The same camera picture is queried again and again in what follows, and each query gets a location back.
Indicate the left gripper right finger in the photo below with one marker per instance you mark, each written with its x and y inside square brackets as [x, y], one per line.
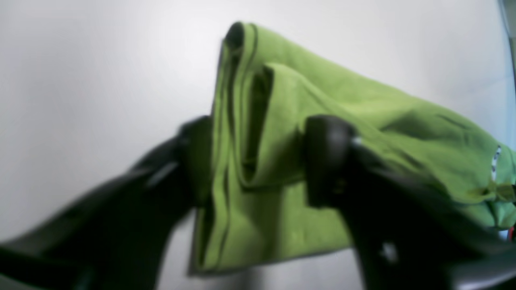
[406, 234]

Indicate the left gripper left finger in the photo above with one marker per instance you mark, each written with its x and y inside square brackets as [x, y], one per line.
[115, 237]

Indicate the green T-shirt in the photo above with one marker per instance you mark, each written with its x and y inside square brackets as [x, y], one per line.
[254, 205]

